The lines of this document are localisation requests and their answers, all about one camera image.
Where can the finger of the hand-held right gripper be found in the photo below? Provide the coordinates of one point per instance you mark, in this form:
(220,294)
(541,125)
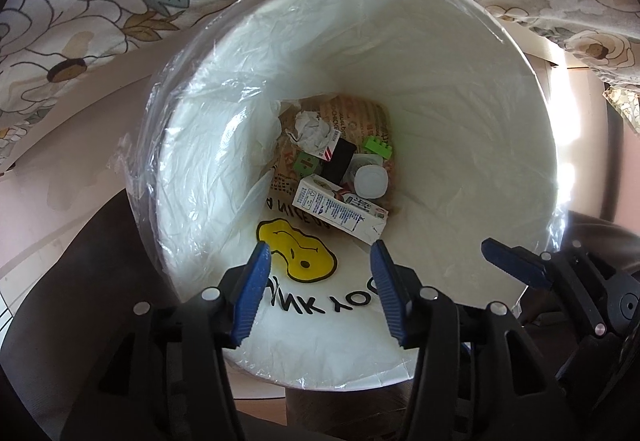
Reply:
(515,263)

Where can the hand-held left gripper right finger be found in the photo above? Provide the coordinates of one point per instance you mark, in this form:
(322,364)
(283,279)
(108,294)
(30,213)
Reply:
(387,291)

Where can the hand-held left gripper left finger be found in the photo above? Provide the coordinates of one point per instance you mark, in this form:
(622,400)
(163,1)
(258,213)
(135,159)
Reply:
(255,286)

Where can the white milk carton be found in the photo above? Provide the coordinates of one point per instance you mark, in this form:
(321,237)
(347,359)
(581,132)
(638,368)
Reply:
(340,208)

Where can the white trash bin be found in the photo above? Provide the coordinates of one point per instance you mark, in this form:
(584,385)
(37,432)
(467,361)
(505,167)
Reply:
(325,383)

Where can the green cube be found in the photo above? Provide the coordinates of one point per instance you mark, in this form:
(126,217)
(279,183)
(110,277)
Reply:
(306,164)

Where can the paper ball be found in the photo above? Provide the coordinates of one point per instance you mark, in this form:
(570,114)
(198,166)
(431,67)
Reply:
(307,128)

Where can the white round lid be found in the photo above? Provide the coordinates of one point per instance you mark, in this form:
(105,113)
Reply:
(371,181)

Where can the black flat item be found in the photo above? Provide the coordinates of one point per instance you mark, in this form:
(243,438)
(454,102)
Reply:
(340,163)

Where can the green toy brick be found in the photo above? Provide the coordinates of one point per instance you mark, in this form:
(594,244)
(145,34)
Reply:
(378,148)

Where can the brown printed paper bag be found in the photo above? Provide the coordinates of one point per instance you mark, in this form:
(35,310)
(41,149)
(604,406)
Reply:
(355,116)

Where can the person's dark trousers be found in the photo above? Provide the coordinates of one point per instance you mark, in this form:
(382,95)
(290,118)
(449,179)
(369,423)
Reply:
(75,271)

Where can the white printed plastic bin liner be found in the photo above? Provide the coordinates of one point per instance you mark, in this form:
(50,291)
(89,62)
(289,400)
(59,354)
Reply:
(400,71)

